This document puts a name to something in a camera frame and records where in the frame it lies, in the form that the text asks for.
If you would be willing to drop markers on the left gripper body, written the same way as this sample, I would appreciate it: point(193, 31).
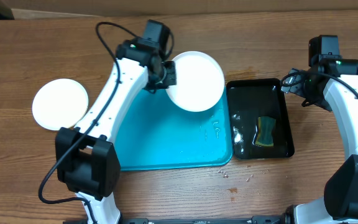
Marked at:
point(168, 77)

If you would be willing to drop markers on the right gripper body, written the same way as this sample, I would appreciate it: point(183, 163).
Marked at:
point(302, 89)

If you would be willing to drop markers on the white plate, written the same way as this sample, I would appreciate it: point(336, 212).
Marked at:
point(200, 82)
point(59, 104)

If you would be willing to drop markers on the green yellow sponge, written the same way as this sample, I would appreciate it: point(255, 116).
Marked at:
point(265, 128)

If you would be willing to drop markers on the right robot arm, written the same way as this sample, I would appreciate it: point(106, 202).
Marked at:
point(333, 85)

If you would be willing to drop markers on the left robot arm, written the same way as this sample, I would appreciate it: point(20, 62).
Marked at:
point(86, 158)

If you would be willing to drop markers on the teal plastic tray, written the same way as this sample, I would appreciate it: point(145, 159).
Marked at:
point(157, 134)

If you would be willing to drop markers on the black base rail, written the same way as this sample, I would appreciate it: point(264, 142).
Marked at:
point(259, 219)

